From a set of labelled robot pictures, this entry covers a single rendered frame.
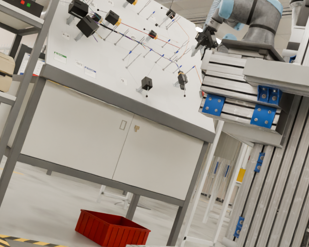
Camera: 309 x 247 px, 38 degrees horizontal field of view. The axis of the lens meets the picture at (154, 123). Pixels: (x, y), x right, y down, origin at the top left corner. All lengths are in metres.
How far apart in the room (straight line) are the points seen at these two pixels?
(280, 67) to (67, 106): 1.17
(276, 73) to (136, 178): 1.24
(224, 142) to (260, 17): 2.05
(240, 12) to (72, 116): 1.03
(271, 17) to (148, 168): 1.19
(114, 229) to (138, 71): 0.96
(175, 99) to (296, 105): 1.01
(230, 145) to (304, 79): 2.21
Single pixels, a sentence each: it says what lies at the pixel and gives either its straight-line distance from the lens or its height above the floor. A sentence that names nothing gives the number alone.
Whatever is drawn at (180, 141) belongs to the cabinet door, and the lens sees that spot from 2.78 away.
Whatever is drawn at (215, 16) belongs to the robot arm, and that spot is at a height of 1.49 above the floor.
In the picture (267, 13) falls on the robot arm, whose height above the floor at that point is 1.31.
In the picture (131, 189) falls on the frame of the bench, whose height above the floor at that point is 0.38.
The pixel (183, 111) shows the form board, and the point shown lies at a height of 0.93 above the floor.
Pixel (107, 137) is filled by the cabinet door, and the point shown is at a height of 0.62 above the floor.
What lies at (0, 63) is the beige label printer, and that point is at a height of 0.79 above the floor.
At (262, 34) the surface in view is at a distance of 1.95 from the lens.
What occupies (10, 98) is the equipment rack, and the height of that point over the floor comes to 0.64.
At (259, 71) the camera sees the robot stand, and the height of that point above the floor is 1.03.
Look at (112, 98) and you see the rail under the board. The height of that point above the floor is 0.83.
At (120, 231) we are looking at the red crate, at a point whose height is 0.10.
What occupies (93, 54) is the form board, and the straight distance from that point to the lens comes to 2.57.
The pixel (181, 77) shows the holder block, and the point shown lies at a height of 1.12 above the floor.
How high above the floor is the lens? 0.59
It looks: 4 degrees up
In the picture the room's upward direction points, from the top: 19 degrees clockwise
